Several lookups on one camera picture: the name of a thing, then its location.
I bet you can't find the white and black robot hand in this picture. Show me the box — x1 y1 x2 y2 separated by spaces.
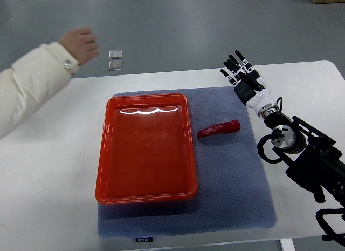
220 50 280 119

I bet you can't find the person's bare hand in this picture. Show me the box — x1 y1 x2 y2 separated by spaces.
58 26 100 66

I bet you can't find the red pepper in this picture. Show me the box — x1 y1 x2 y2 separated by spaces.
197 120 241 139

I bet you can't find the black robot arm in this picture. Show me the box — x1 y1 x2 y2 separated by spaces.
257 98 344 206

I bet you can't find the white jacket sleeve forearm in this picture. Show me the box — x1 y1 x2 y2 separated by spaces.
1 42 79 138

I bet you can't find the red plastic tray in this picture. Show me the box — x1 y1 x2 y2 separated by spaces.
95 93 198 205

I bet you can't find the upper silver floor plate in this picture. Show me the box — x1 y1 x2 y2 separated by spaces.
108 49 122 59

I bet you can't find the silver floor plate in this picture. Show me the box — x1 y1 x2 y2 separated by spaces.
108 60 123 71
108 49 122 59

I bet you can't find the lower silver floor plate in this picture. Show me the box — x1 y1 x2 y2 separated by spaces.
108 60 123 71

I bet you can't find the blue-grey mesh mat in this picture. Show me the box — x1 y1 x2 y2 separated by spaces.
98 86 277 238

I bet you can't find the white table leg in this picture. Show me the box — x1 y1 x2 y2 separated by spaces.
279 238 295 251

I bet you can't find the black mat label tag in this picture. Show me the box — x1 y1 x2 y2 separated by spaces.
136 237 153 243

